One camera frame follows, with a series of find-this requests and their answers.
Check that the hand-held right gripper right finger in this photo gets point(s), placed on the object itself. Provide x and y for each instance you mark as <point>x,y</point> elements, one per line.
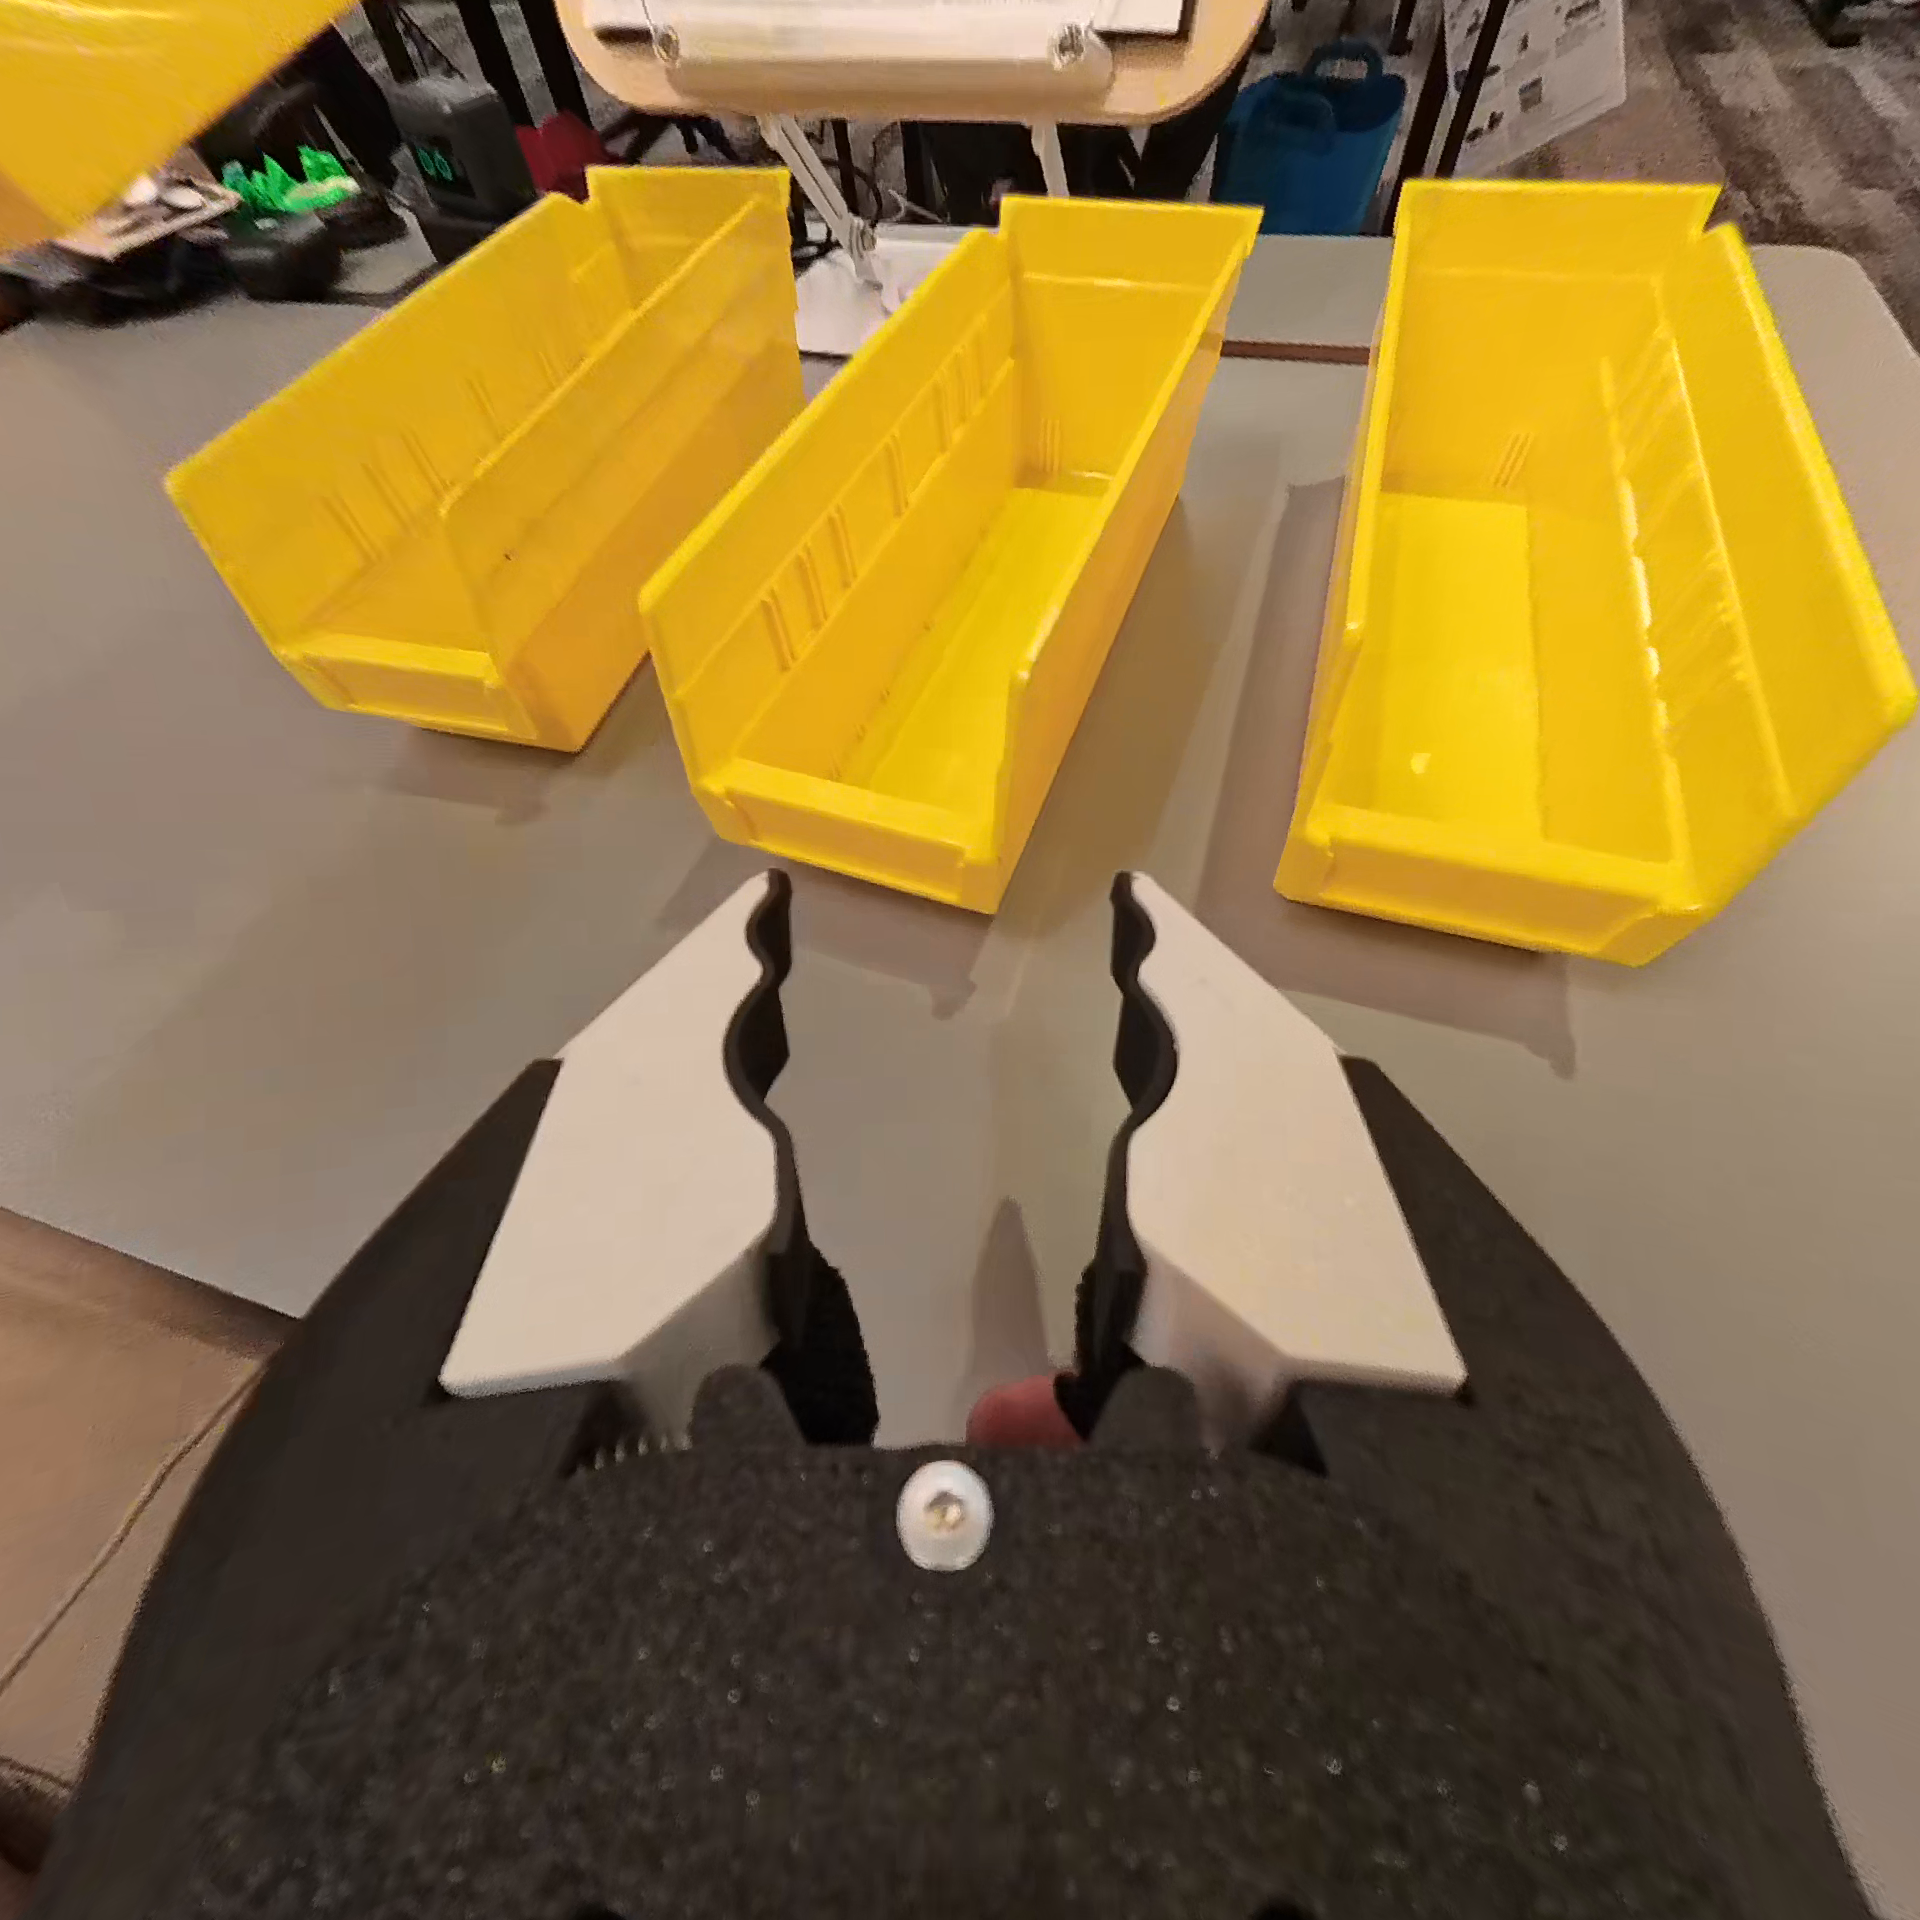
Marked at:
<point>1274,1201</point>

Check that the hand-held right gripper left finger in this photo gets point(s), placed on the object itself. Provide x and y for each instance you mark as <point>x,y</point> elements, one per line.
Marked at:
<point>631,1201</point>

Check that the yellow plastic storage bin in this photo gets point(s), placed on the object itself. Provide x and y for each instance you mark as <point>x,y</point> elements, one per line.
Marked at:
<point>1501,674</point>
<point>931,674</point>
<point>451,524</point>
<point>105,90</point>

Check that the grey desk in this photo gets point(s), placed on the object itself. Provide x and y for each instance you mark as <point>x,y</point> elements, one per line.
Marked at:
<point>225,900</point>

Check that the person's beige trousers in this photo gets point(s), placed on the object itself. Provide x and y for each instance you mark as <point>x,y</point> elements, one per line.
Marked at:
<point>105,1424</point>

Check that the black pouch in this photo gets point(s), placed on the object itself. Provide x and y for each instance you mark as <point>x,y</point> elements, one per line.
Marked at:
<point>285,253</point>

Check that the red object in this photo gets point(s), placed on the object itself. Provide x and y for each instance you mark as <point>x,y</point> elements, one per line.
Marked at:
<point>555,150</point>

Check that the blue container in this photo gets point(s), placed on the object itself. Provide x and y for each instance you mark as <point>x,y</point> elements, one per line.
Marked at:
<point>1305,142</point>

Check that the black power station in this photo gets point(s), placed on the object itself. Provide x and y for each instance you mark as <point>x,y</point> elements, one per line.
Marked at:
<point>459,150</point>

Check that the green plastic object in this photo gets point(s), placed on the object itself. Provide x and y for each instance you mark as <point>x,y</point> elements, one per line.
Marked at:
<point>285,181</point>

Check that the wooden sign board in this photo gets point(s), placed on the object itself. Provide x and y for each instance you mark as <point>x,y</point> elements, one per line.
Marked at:
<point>1200,61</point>

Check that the printed paper leaflet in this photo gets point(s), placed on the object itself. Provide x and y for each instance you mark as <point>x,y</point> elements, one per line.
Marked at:
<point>1531,75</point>

